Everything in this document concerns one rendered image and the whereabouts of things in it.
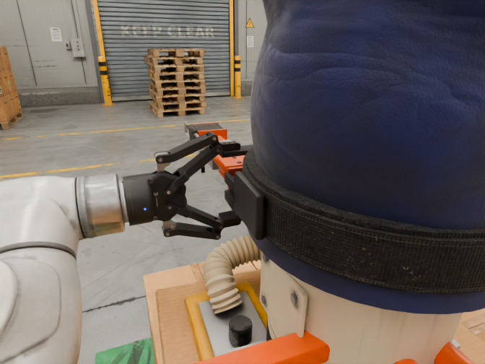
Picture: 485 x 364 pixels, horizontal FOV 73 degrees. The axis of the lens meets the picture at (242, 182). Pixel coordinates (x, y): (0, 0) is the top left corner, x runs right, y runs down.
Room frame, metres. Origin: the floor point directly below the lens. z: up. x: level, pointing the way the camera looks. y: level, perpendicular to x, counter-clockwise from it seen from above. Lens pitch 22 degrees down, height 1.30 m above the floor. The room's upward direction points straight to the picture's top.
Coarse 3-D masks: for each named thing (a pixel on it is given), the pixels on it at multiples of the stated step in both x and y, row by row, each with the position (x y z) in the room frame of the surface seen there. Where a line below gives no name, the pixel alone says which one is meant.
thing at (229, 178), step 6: (228, 168) 0.51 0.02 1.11; (234, 168) 0.51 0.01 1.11; (240, 168) 0.52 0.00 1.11; (228, 174) 0.50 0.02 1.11; (234, 174) 0.51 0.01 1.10; (228, 180) 0.49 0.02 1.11; (228, 186) 0.51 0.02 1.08; (228, 192) 0.50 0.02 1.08; (228, 198) 0.49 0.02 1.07; (234, 210) 0.46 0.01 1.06
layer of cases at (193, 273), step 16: (160, 272) 0.98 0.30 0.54; (176, 272) 0.98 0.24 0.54; (192, 272) 0.98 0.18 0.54; (240, 272) 0.98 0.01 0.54; (144, 288) 0.93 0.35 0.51; (160, 288) 0.89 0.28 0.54; (464, 320) 0.75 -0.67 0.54; (480, 320) 0.75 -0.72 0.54; (480, 336) 0.69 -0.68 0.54; (160, 352) 0.64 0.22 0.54
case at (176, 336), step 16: (256, 272) 0.45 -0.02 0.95; (176, 288) 0.41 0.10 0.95; (192, 288) 0.41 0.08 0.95; (256, 288) 0.41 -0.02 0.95; (160, 304) 0.38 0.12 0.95; (176, 304) 0.38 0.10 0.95; (160, 320) 0.35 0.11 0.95; (176, 320) 0.35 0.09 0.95; (160, 336) 0.32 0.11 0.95; (176, 336) 0.32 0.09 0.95; (192, 336) 0.32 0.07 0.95; (464, 336) 0.32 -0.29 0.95; (176, 352) 0.29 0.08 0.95; (192, 352) 0.29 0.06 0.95; (464, 352) 0.30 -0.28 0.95; (480, 352) 0.30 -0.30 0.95
